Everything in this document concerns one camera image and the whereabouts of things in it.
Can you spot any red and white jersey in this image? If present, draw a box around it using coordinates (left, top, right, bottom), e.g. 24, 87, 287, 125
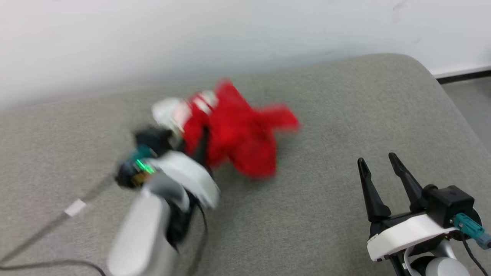
152, 79, 302, 180

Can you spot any teal cable connector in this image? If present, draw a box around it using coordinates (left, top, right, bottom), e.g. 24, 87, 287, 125
452, 213, 491, 250

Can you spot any grey fabric sofa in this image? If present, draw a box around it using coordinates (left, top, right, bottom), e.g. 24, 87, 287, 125
0, 53, 491, 276

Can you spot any black wall baseboard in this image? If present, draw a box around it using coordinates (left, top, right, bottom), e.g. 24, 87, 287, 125
435, 69, 491, 85

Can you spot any thin black cable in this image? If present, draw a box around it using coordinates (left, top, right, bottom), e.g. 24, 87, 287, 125
0, 259, 107, 276

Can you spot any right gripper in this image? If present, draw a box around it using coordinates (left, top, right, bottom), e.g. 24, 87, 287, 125
357, 152, 461, 263

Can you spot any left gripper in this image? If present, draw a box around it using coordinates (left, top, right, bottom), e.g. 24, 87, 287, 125
149, 126, 221, 210

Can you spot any grey cable with white label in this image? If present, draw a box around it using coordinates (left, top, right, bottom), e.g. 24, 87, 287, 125
0, 174, 117, 265

